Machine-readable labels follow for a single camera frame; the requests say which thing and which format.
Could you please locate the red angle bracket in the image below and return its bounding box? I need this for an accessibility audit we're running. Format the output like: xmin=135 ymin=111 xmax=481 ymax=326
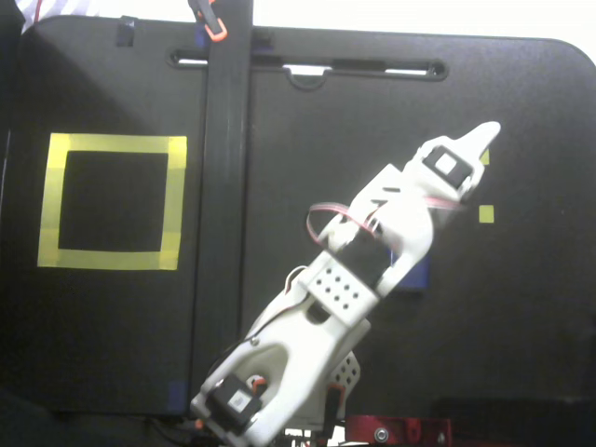
xmin=346 ymin=415 xmax=406 ymax=443

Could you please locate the long black flat strip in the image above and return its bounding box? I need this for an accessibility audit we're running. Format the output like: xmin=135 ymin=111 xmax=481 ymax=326
xmin=189 ymin=0 xmax=255 ymax=418

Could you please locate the red white servo cable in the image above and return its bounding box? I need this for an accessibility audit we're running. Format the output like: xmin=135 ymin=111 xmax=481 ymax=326
xmin=305 ymin=197 xmax=467 ymax=244

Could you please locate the yellow tape square outline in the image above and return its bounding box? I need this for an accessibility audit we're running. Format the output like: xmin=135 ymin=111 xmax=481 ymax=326
xmin=36 ymin=133 xmax=188 ymax=271

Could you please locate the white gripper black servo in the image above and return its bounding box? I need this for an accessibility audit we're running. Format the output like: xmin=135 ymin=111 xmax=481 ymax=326
xmin=404 ymin=121 xmax=502 ymax=202

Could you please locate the white striped cloth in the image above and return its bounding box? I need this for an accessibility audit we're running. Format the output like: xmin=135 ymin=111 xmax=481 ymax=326
xmin=18 ymin=0 xmax=108 ymax=34

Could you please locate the dark blue tape piece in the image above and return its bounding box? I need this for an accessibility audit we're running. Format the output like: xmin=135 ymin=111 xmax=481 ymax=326
xmin=166 ymin=380 xmax=188 ymax=414
xmin=115 ymin=16 xmax=137 ymax=48

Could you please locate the blue white charger block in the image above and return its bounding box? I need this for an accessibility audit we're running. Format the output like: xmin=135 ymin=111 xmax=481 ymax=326
xmin=389 ymin=251 xmax=430 ymax=293

